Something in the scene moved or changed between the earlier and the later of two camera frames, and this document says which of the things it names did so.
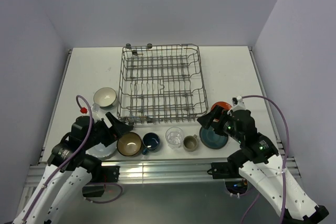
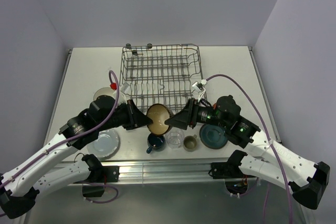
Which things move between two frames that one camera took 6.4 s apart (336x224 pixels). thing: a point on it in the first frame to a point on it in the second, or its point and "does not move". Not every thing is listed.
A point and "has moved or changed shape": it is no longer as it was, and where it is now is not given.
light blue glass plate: (101, 151) does not move
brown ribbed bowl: (129, 144) to (158, 114)
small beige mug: (190, 143) does not move
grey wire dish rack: (161, 83) does not move
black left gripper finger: (118, 127) to (138, 118)
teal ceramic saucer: (211, 139) does not move
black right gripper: (206, 119) to (187, 115)
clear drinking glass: (174, 136) does not move
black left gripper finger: (127, 131) to (133, 126)
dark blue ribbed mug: (150, 142) has moved or changed shape
